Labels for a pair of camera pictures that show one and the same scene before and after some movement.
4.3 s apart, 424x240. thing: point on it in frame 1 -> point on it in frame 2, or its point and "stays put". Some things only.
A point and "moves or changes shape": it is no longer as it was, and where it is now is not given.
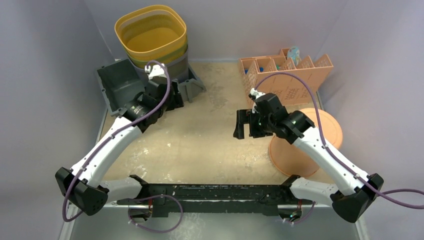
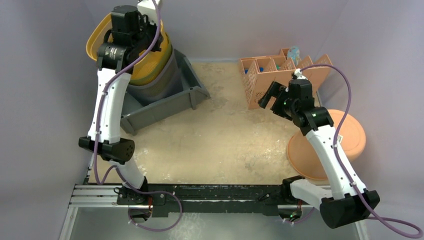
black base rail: [266, 197] stays put
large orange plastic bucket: [293, 160] moves or changes shape
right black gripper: [247, 122] -> [279, 100]
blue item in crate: [261, 69] stays put
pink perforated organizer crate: [290, 90] stays put
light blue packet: [293, 52] stays put
